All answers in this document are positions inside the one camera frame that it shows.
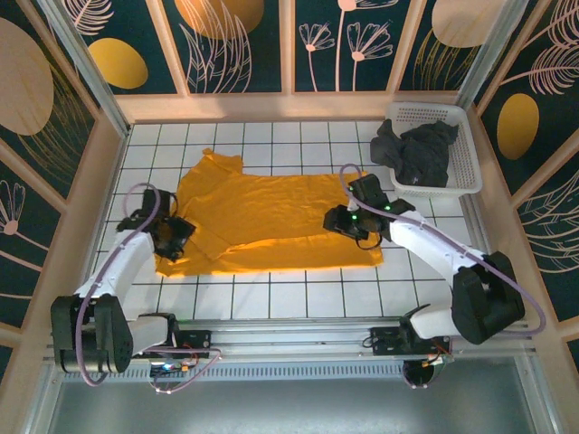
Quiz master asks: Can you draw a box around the yellow t-shirt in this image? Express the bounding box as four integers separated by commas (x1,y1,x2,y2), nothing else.
155,147,385,279

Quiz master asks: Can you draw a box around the dark grey t-shirt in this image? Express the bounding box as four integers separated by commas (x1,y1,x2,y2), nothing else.
369,118,460,187

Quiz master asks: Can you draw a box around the white plastic basket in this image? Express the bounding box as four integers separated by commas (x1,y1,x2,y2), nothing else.
384,101,484,196

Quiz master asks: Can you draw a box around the grey metal sheet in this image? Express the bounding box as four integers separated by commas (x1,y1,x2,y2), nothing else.
26,379,562,434

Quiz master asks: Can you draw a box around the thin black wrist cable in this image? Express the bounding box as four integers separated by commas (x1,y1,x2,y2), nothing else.
355,228,386,251

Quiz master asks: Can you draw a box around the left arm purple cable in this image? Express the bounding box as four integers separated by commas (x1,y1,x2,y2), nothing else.
74,182,223,395

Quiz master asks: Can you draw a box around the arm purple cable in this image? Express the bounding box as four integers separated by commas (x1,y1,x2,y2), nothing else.
338,163,547,359
74,182,223,395

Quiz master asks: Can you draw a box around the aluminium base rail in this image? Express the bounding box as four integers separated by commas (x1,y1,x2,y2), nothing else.
44,316,537,363

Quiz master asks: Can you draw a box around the wooden enclosure frame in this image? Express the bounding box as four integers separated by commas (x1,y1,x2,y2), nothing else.
0,0,579,434

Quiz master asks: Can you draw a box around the pink flower side wall panel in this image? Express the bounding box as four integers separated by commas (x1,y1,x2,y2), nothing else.
0,139,62,326

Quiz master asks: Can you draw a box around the slotted grey cable duct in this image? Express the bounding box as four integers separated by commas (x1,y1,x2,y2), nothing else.
62,364,408,382

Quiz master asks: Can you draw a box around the aluminium corner post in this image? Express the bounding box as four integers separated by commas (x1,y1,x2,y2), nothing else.
455,0,530,109
38,0,133,137

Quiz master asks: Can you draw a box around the orange circle leaf wall panel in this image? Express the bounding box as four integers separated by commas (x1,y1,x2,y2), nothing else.
161,0,284,95

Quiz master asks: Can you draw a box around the pink flowers wall panel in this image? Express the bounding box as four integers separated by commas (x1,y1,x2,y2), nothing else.
294,0,420,93

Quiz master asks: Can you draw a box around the yellow oval leaf wall panel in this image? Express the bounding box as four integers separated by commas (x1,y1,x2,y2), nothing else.
61,0,178,96

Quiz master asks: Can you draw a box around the pink fern side wall panel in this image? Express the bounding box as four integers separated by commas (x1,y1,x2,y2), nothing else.
515,171,579,322

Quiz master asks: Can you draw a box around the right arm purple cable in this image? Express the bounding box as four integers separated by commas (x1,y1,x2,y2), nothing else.
338,163,547,359

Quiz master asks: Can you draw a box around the yellow oval fern wall panel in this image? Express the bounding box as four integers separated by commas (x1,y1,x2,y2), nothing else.
477,0,579,195

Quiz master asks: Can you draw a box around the large beige oval wall panel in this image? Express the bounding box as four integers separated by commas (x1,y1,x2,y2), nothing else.
0,0,100,200

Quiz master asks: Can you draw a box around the beige circle grass wall panel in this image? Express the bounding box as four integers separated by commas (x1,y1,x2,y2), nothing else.
397,0,498,91

